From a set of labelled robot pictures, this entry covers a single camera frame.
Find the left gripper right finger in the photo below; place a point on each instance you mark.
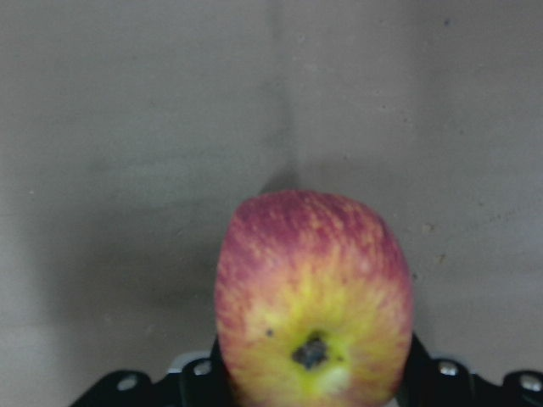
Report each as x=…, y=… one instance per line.
x=443, y=381

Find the red yellow apple carried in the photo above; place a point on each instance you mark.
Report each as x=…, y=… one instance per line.
x=313, y=301

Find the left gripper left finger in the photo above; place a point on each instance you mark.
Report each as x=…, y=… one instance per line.
x=194, y=380

